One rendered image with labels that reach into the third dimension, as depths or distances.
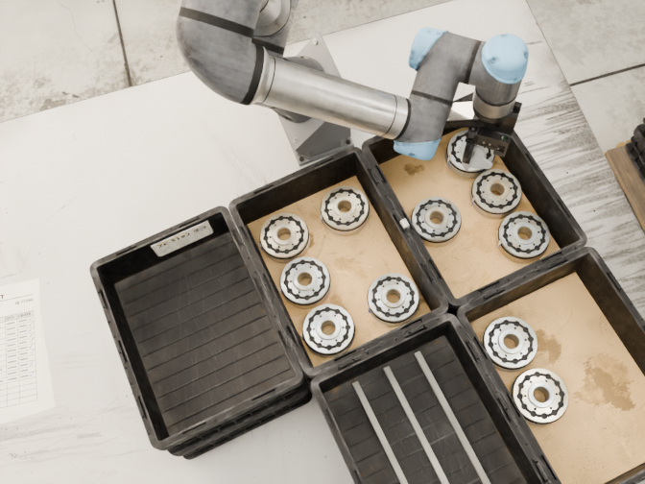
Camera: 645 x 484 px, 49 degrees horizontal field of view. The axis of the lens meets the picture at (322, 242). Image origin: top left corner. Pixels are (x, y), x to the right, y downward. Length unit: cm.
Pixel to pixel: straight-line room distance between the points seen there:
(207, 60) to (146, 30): 191
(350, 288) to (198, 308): 32
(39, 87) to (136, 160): 122
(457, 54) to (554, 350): 60
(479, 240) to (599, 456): 47
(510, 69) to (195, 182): 85
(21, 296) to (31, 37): 158
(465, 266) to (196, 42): 72
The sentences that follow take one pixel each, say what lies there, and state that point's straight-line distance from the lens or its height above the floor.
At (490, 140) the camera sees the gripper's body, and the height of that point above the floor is 103.
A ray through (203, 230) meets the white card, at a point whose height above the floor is 89.
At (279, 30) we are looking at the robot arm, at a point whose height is 106.
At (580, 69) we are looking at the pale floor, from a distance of 281.
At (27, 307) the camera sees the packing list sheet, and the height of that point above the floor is 70.
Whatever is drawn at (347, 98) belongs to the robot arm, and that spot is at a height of 124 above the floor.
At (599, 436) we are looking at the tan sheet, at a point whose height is 83.
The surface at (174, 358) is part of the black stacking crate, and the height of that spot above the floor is 83.
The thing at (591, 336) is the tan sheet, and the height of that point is 83.
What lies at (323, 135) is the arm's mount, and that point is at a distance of 164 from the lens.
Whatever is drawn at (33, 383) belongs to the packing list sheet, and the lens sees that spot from 169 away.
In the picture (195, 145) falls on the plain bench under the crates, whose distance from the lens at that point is 179.
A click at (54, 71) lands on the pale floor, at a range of 300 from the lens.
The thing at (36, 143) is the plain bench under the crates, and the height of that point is 70.
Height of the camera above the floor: 220
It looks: 67 degrees down
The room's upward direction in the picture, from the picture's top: 10 degrees counter-clockwise
